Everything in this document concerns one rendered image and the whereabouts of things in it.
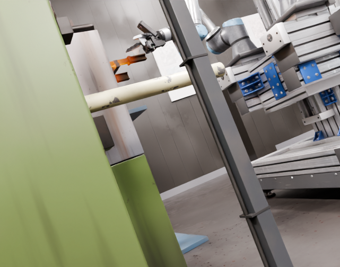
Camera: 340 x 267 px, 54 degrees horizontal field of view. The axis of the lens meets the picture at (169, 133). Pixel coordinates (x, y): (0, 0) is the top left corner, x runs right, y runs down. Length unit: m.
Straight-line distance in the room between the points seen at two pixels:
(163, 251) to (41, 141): 0.55
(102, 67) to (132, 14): 3.50
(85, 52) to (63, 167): 0.51
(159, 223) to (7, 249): 0.51
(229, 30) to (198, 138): 2.43
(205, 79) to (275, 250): 0.38
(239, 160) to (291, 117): 4.26
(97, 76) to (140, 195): 0.41
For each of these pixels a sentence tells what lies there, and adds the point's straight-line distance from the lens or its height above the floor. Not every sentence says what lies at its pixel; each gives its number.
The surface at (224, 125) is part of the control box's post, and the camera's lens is 0.70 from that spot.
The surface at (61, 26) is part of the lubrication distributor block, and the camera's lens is 0.85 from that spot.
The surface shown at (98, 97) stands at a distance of 0.84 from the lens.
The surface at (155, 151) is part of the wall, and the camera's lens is 4.08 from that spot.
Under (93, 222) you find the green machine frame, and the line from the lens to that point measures 0.73.
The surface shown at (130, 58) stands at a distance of 1.73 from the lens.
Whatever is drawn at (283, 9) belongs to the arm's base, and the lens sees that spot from 1.62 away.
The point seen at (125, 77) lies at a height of 0.96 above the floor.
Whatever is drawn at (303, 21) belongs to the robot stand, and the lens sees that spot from 1.55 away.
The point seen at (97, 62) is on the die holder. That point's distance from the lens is 1.13.
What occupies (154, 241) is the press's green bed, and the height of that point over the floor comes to 0.20.
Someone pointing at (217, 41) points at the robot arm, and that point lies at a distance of 2.09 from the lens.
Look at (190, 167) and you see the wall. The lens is 4.18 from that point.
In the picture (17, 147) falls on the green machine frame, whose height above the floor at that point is 0.55.
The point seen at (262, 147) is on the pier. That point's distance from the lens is 4.33.
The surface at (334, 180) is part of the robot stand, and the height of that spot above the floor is 0.10.
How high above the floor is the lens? 0.42
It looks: 4 degrees up
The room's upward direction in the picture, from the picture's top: 21 degrees counter-clockwise
